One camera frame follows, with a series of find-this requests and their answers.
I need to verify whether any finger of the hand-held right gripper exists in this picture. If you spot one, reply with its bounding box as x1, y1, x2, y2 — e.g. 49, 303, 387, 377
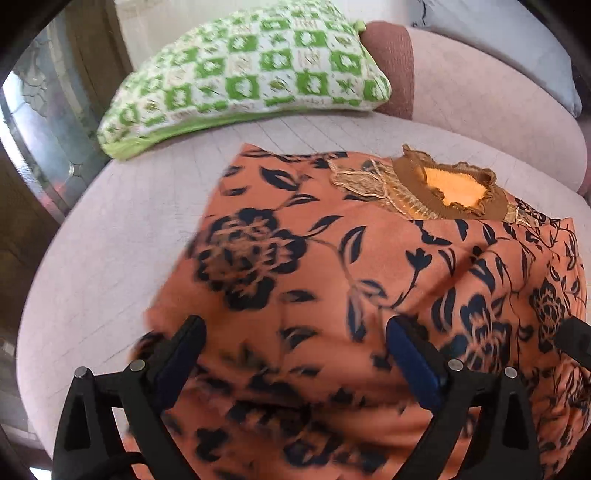
553, 316, 591, 366

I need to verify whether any green checkered pillow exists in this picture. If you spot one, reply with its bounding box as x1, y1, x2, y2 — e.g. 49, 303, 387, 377
96, 0, 392, 161

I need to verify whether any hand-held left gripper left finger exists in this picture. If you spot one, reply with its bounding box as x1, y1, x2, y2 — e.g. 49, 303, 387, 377
52, 315, 207, 480

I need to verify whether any grey cushion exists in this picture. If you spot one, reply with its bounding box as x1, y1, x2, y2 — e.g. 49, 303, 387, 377
406, 0, 583, 118

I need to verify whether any orange floral garment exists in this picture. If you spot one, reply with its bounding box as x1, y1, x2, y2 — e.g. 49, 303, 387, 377
122, 143, 591, 480

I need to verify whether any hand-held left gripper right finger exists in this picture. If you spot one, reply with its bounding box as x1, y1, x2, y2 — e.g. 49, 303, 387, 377
385, 315, 542, 480

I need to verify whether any wooden door with leaded glass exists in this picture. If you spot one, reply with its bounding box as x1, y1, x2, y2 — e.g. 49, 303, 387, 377
0, 0, 134, 352

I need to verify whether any pale pink sofa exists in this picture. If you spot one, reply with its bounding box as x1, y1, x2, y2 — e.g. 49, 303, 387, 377
16, 21, 591, 462

